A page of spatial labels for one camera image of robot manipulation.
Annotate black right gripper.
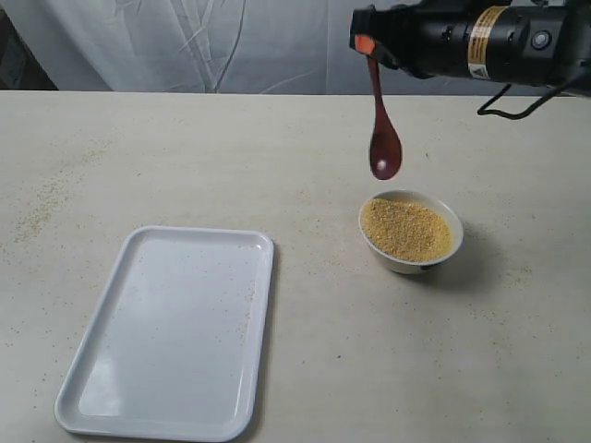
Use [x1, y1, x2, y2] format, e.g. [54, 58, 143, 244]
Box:
[349, 3, 476, 79]

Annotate dark red wooden spoon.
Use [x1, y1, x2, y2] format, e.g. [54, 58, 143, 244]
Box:
[367, 56, 402, 181]

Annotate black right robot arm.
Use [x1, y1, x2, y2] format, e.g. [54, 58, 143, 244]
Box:
[349, 1, 590, 97]

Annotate tan grains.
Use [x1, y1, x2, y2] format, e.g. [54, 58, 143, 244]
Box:
[361, 198, 453, 263]

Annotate white ceramic bowl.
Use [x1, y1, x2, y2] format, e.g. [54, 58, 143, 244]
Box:
[358, 189, 464, 275]

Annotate white backdrop cloth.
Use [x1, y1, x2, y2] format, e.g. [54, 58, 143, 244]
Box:
[0, 0, 591, 97]

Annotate white rectangular plastic tray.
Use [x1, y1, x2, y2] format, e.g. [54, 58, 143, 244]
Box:
[54, 226, 274, 442]

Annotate black cable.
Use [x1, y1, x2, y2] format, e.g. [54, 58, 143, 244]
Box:
[476, 64, 591, 120]

